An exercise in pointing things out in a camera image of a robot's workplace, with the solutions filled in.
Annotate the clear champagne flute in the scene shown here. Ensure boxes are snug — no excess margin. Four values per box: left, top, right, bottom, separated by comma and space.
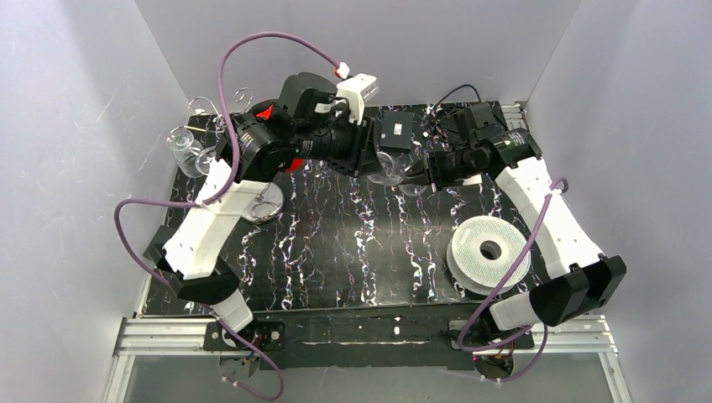
367, 151, 427, 197

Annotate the red wine glass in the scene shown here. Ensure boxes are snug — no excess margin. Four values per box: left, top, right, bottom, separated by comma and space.
255, 102, 301, 172

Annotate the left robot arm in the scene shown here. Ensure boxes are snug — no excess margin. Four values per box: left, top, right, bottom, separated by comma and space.
153, 72, 382, 332

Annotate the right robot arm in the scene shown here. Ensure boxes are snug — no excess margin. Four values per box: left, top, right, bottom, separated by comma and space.
405, 102, 627, 333

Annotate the chrome wine glass rack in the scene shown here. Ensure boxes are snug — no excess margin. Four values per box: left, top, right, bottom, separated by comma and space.
187, 86, 285, 225

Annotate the clear wine glass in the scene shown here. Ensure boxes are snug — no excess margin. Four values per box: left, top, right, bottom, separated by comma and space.
195, 146, 217, 175
166, 127, 204, 178

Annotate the black box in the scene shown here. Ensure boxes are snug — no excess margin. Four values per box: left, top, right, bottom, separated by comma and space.
379, 111, 414, 154

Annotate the white filament spool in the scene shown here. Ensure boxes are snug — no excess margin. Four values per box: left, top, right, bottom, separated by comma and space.
447, 216, 527, 296

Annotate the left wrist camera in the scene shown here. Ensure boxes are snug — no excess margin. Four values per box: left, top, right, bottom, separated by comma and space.
337, 73, 380, 124

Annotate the black cable bundle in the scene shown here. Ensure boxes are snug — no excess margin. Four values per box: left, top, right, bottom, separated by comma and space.
422, 84, 502, 157

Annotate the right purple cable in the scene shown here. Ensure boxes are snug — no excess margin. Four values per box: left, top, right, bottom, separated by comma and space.
456, 176, 569, 385

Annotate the purple cable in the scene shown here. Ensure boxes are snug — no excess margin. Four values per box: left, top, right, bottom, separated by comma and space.
113, 31, 352, 401
456, 176, 569, 385

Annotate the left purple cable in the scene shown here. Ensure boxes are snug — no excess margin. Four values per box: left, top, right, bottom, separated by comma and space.
113, 31, 352, 401

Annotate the aluminium frame rail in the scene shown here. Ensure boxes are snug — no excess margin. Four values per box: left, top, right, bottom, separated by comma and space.
103, 317, 213, 402

